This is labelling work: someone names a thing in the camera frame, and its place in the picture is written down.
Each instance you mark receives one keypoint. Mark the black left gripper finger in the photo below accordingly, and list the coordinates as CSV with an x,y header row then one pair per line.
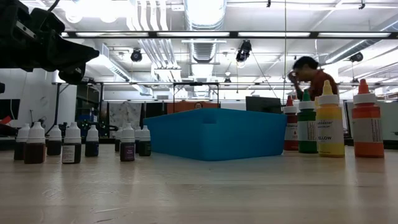
x,y
73,74
68,54

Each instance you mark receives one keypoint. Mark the small black food coloring bottle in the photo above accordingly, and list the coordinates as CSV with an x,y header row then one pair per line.
x,y
72,133

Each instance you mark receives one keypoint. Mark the small blue food coloring bottle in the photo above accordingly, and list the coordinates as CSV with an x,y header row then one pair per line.
x,y
92,147

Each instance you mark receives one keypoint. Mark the small red food coloring bottle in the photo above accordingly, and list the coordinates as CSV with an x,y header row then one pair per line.
x,y
35,149

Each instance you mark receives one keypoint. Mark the small purple food coloring bottle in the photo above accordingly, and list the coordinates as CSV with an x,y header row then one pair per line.
x,y
127,152

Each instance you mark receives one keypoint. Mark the small olive green coloring bottle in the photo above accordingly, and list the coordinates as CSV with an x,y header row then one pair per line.
x,y
145,147

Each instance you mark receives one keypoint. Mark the large red food coloring bottle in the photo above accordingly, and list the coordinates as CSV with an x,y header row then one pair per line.
x,y
290,130

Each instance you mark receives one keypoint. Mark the large green food coloring bottle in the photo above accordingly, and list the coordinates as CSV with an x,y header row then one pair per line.
x,y
307,124

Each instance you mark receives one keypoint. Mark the large golden yellow coloring bottle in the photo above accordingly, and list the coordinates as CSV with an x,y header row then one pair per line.
x,y
316,102

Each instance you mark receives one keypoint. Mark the large yellow food coloring bottle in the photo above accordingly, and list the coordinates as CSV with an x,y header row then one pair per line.
x,y
329,124

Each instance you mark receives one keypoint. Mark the large orange food coloring bottle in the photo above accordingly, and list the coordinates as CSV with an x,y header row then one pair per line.
x,y
367,124

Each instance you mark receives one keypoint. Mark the small navy food coloring bottle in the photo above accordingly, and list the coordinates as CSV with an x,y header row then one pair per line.
x,y
54,146

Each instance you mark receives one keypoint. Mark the small brown food coloring bottle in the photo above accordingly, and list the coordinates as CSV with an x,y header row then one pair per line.
x,y
21,133

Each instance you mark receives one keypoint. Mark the black screen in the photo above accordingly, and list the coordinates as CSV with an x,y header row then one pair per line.
x,y
9,109

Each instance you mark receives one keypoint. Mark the grey patterned panel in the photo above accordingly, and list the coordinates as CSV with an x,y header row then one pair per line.
x,y
124,113

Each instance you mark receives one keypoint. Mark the black ceiling spotlight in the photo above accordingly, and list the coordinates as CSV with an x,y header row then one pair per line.
x,y
136,56
243,51
356,57

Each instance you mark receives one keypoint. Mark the red plastic object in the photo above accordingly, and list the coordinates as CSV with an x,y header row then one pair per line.
x,y
5,120

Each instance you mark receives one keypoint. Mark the orange room partition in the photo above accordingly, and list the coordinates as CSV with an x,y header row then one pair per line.
x,y
183,107

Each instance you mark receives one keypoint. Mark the person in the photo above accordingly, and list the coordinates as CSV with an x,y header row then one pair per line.
x,y
320,81
198,105

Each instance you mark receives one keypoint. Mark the blue plastic bin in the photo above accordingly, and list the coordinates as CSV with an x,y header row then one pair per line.
x,y
217,137

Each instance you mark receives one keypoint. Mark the black overhead LED light bar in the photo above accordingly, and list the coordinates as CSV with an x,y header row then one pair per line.
x,y
233,35

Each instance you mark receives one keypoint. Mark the black computer monitor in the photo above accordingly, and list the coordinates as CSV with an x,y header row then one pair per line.
x,y
262,104

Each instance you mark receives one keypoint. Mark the black metal rack frame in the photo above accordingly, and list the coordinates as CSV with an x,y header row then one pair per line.
x,y
57,105

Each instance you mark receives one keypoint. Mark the silver ventilation duct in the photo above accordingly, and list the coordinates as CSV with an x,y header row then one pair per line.
x,y
203,18

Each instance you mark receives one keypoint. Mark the black aluminium table frame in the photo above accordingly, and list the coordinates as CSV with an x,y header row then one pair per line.
x,y
391,144

